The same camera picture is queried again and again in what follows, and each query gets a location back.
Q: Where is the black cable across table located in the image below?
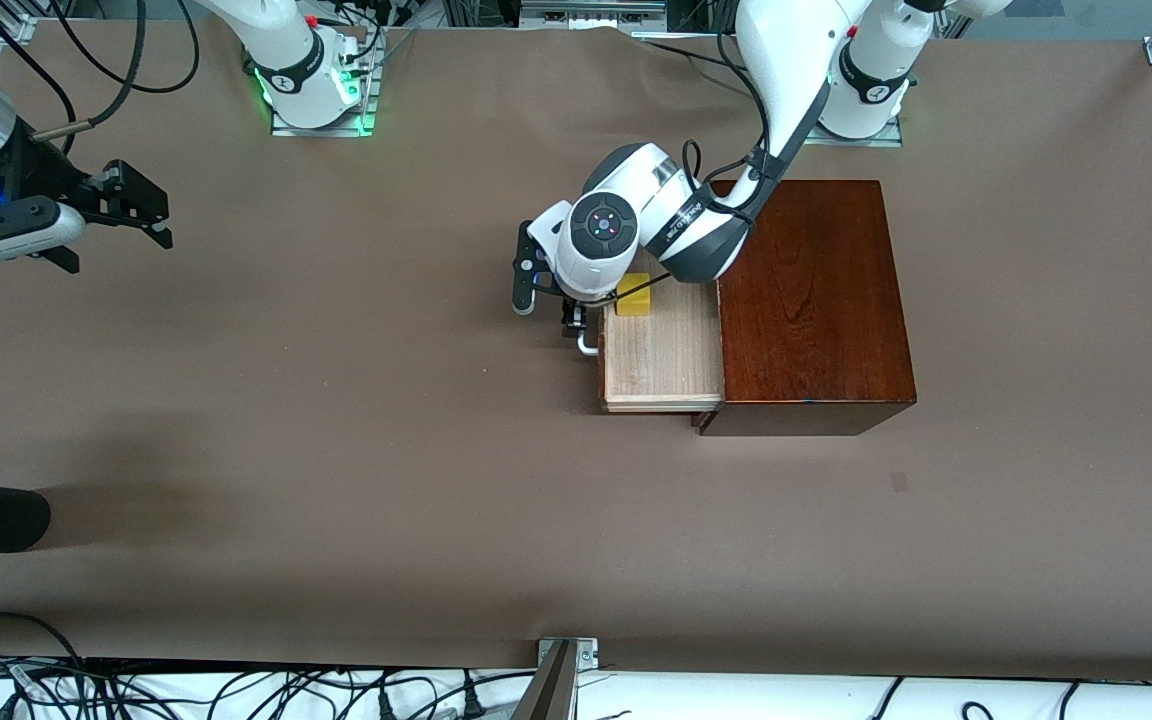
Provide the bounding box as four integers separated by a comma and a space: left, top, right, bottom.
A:
636, 38, 749, 96

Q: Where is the grey metal beam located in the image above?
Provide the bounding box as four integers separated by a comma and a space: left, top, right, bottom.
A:
510, 640, 579, 720

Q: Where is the brown table cover sheet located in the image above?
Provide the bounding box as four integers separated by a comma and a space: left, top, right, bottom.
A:
0, 20, 1152, 683

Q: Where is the wooden drawer with white handle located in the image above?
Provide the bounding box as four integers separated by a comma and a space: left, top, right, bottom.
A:
576, 270, 727, 414

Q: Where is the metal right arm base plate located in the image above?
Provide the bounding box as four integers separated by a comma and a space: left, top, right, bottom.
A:
269, 28, 379, 139

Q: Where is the black cable with metal ferrule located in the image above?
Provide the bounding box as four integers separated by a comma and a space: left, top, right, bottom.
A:
34, 0, 149, 138

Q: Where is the metal corner bracket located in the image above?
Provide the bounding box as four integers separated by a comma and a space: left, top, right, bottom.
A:
538, 637, 599, 671

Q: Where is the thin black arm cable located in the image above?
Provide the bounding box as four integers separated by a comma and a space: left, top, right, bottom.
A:
0, 0, 77, 153

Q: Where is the metal rack equipment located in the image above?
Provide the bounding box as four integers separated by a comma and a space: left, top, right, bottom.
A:
518, 0, 669, 25

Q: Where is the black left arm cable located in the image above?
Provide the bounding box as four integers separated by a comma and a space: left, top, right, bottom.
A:
680, 0, 837, 211

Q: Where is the dark brown wooden cabinet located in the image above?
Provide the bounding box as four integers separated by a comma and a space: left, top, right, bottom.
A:
693, 180, 918, 438

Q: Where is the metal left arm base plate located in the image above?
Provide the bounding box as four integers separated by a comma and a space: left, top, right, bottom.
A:
799, 112, 905, 149

